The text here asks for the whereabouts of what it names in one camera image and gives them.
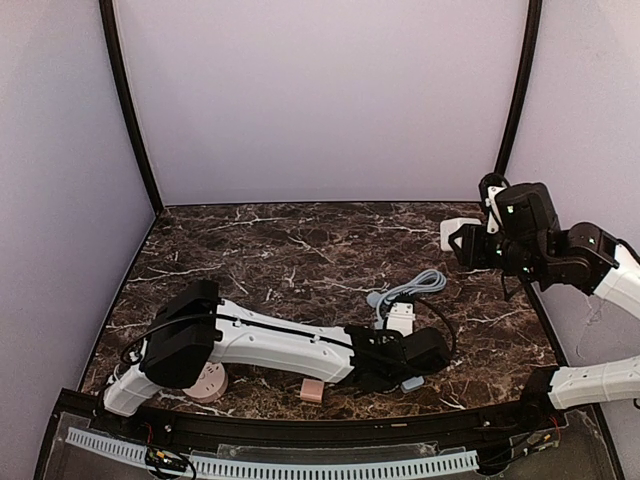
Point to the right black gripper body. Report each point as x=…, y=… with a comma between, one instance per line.
x=476, y=245

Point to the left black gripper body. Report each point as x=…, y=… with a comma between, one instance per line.
x=382, y=368

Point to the blue power strip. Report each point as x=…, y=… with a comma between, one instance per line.
x=412, y=384

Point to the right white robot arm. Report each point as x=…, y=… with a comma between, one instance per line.
x=597, y=264

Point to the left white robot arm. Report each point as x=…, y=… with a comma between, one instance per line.
x=198, y=327

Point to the pink flat charger plug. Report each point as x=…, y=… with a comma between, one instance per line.
x=312, y=390

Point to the pink round power socket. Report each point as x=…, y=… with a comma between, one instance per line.
x=210, y=385

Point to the small circuit board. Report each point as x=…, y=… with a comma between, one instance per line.
x=159, y=458

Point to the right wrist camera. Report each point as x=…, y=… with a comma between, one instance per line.
x=489, y=187

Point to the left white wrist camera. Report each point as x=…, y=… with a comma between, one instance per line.
x=401, y=318

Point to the black front rail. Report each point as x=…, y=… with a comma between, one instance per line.
x=483, y=427

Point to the right grey cable duct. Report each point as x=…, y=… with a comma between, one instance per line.
x=420, y=468

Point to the grey cable duct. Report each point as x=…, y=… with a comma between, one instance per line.
x=420, y=468
x=107, y=447

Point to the right black frame post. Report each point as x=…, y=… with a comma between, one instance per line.
x=525, y=65

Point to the black frame post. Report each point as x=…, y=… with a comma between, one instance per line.
x=525, y=65
x=126, y=103

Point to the left grey cable duct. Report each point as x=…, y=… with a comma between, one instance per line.
x=107, y=447

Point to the left black frame post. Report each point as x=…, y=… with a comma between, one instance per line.
x=126, y=103

